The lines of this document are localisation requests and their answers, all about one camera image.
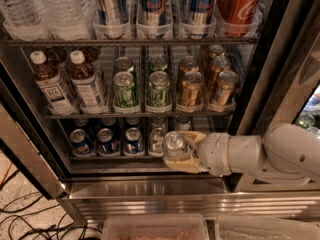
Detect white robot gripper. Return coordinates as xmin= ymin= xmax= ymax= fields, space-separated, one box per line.
xmin=164 ymin=131 xmax=266 ymax=176

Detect silver 7up can front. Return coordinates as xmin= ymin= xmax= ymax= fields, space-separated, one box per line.
xmin=162 ymin=131 xmax=194 ymax=161

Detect silver 7up can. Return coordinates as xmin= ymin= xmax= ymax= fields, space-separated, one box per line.
xmin=175 ymin=116 xmax=191 ymax=131
xmin=162 ymin=131 xmax=194 ymax=161

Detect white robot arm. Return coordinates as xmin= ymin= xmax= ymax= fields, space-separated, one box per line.
xmin=162 ymin=123 xmax=320 ymax=185

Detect empty white can tray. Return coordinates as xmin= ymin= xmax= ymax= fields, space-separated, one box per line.
xmin=192 ymin=116 xmax=215 ymax=133

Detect silver 7up can rear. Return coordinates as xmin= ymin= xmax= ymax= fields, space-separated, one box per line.
xmin=175 ymin=116 xmax=191 ymax=131

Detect silver soda can front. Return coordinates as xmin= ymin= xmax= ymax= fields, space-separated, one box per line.
xmin=149 ymin=128 xmax=165 ymax=153

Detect silver soda can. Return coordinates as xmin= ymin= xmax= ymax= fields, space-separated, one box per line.
xmin=151 ymin=116 xmax=168 ymax=131
xmin=149 ymin=128 xmax=165 ymax=153

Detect silver soda can rear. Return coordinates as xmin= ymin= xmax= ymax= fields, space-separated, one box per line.
xmin=151 ymin=116 xmax=168 ymax=131

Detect gold can front left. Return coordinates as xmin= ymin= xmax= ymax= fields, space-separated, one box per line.
xmin=178 ymin=71 xmax=204 ymax=107

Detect gold can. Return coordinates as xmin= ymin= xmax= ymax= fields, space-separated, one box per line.
xmin=178 ymin=71 xmax=204 ymax=107
xmin=177 ymin=55 xmax=200 ymax=83
xmin=205 ymin=44 xmax=225 ymax=64
xmin=206 ymin=56 xmax=231 ymax=86
xmin=210 ymin=71 xmax=239 ymax=105

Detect blue pepsi can front right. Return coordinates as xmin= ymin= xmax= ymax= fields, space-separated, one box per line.
xmin=125 ymin=127 xmax=144 ymax=154

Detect blue pepsi can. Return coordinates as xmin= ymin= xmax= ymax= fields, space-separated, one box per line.
xmin=70 ymin=129 xmax=94 ymax=156
xmin=97 ymin=128 xmax=119 ymax=155
xmin=101 ymin=117 xmax=119 ymax=132
xmin=73 ymin=118 xmax=94 ymax=134
xmin=125 ymin=127 xmax=144 ymax=154
xmin=125 ymin=117 xmax=143 ymax=129

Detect blue pepsi can rear right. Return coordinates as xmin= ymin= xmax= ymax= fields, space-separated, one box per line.
xmin=125 ymin=117 xmax=143 ymax=129

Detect green can front right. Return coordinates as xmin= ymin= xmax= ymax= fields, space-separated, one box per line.
xmin=148 ymin=71 xmax=170 ymax=108

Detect green can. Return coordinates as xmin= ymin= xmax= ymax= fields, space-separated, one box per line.
xmin=113 ymin=71 xmax=138 ymax=108
xmin=149 ymin=55 xmax=168 ymax=73
xmin=114 ymin=56 xmax=135 ymax=75
xmin=148 ymin=71 xmax=170 ymax=108

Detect gold can front right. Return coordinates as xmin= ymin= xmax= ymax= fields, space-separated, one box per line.
xmin=210 ymin=71 xmax=239 ymax=105

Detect blue pepsi can front middle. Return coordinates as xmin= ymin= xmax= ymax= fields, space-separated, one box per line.
xmin=97 ymin=128 xmax=119 ymax=155

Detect gold can rear left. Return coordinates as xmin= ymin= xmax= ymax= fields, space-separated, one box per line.
xmin=177 ymin=55 xmax=200 ymax=83

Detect gold can middle right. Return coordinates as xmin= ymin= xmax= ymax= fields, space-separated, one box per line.
xmin=206 ymin=56 xmax=231 ymax=86

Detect blue pepsi can rear middle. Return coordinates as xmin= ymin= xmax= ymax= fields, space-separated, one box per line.
xmin=101 ymin=117 xmax=119 ymax=132

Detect green can rear right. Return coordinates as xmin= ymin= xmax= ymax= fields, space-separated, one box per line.
xmin=149 ymin=55 xmax=168 ymax=73

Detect green can front left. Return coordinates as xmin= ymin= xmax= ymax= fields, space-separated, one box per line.
xmin=113 ymin=71 xmax=138 ymax=108

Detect gold can rear right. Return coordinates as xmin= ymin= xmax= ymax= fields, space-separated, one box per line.
xmin=205 ymin=44 xmax=225 ymax=64

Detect glass fridge door right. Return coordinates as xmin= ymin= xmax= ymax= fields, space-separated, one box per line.
xmin=233 ymin=0 xmax=320 ymax=193

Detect green can rear left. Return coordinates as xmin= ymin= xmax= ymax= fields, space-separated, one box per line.
xmin=114 ymin=56 xmax=135 ymax=75

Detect blue pepsi can rear left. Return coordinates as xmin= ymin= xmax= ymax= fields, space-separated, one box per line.
xmin=73 ymin=118 xmax=94 ymax=134

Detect blue pepsi can front left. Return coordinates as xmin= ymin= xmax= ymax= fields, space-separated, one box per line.
xmin=70 ymin=129 xmax=94 ymax=156

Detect blue red bull can right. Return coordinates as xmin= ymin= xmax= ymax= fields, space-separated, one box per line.
xmin=180 ymin=0 xmax=215 ymax=39

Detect blue red bull can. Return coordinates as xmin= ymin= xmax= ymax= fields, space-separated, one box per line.
xmin=140 ymin=0 xmax=166 ymax=37
xmin=180 ymin=0 xmax=215 ymax=39

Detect red coca-cola can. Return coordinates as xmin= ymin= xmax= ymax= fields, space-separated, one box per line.
xmin=216 ymin=0 xmax=259 ymax=37

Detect silver red bull can left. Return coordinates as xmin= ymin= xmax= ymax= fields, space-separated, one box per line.
xmin=96 ymin=0 xmax=129 ymax=39

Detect blue red bull can middle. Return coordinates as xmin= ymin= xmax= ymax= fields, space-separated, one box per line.
xmin=140 ymin=0 xmax=166 ymax=37

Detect steel fridge door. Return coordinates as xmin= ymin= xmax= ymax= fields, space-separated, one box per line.
xmin=0 ymin=73 xmax=88 ymax=226

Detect clear plastic bin left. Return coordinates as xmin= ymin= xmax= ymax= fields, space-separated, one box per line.
xmin=101 ymin=214 xmax=209 ymax=240

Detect clear plastic bin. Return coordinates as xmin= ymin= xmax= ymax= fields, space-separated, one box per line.
xmin=101 ymin=214 xmax=209 ymax=240
xmin=215 ymin=215 xmax=320 ymax=240

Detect clear plastic bin right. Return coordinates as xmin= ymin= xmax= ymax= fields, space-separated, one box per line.
xmin=215 ymin=215 xmax=320 ymax=240

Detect tea bottle front right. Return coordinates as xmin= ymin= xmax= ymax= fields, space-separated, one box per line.
xmin=70 ymin=50 xmax=105 ymax=108

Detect tea bottle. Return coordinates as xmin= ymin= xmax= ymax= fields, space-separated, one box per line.
xmin=30 ymin=51 xmax=76 ymax=115
xmin=80 ymin=46 xmax=100 ymax=63
xmin=70 ymin=50 xmax=105 ymax=108

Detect tea bottle rear right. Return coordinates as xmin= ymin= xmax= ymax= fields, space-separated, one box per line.
xmin=80 ymin=46 xmax=100 ymax=63

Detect tea bottle front left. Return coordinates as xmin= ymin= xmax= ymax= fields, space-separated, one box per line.
xmin=30 ymin=51 xmax=76 ymax=115

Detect clear water bottle right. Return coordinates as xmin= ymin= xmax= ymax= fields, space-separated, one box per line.
xmin=42 ymin=0 xmax=89 ymax=41

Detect middle wire shelf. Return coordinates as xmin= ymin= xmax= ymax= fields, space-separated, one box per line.
xmin=46 ymin=111 xmax=233 ymax=119

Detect wire shelf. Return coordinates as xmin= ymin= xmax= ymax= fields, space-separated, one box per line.
xmin=46 ymin=111 xmax=233 ymax=119
xmin=4 ymin=37 xmax=259 ymax=47

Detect top wire shelf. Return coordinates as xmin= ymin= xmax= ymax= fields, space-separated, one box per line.
xmin=4 ymin=37 xmax=259 ymax=47

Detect orange floor cable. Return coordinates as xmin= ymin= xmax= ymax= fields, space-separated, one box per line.
xmin=0 ymin=161 xmax=14 ymax=188

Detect black floor cables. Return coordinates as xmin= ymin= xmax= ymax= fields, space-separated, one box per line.
xmin=0 ymin=168 xmax=103 ymax=240

